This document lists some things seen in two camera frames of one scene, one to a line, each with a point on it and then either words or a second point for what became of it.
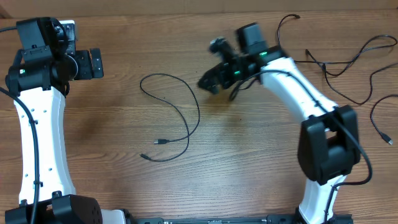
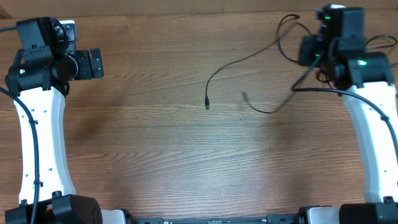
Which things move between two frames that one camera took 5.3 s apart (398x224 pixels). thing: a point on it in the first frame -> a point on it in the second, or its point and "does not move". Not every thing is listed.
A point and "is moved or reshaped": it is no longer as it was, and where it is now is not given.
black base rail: (275, 219) does not move
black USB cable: (159, 142) is moved or reshaped
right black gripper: (222, 71) -> (308, 45)
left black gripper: (87, 72) does not move
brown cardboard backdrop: (41, 9) does not move
